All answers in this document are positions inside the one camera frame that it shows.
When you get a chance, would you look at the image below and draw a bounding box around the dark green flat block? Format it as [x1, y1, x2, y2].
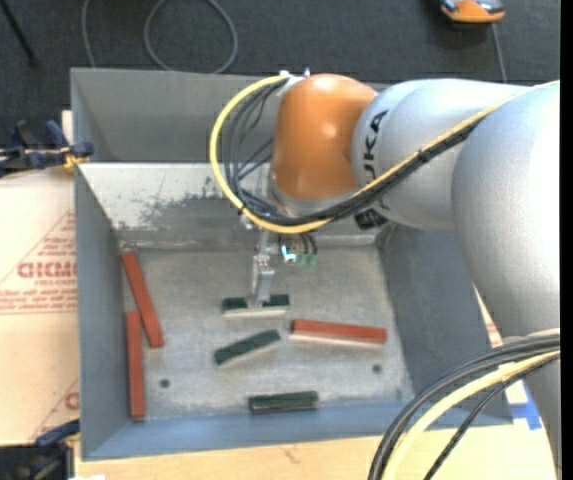
[213, 328, 283, 368]
[247, 390, 320, 415]
[221, 294, 291, 319]

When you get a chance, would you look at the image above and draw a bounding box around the red-brown flat block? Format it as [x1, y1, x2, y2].
[121, 252, 166, 350]
[288, 318, 389, 350]
[125, 310, 148, 421]

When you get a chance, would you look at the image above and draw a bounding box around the brown cardboard board, red print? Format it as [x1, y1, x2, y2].
[0, 161, 82, 449]

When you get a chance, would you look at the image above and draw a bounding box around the grey metal bin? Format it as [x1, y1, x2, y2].
[69, 66, 513, 462]

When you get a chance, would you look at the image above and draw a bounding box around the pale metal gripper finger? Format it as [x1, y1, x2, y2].
[260, 257, 274, 307]
[250, 255, 263, 306]

